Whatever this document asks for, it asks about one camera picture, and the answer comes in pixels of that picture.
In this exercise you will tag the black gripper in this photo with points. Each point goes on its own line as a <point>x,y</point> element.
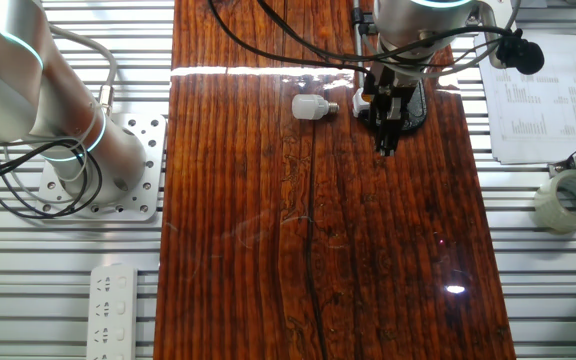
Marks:
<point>393,80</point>

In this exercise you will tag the white light bulb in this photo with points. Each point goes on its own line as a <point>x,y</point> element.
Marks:
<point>308,106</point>

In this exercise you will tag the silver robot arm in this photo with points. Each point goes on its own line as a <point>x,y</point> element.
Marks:
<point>8,100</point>

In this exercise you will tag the white bulb socket adapter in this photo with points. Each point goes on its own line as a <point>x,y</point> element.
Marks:
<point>358,102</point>

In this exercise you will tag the black C-clamp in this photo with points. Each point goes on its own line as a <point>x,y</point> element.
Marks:
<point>415,107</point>

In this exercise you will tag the printed paper sheets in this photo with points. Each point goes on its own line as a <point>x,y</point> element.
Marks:
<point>538,110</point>

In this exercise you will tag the brown wooden board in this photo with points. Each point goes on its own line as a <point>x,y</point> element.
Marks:
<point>248,225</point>

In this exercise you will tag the clear tape roll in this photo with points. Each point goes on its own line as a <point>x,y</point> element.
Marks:
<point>550,210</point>

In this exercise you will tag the white power strip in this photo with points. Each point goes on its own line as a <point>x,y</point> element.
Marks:
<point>113,315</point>

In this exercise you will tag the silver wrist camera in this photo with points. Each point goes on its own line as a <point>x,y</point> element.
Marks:
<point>490,30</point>

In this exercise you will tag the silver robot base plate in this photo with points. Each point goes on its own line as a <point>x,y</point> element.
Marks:
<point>150,165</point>

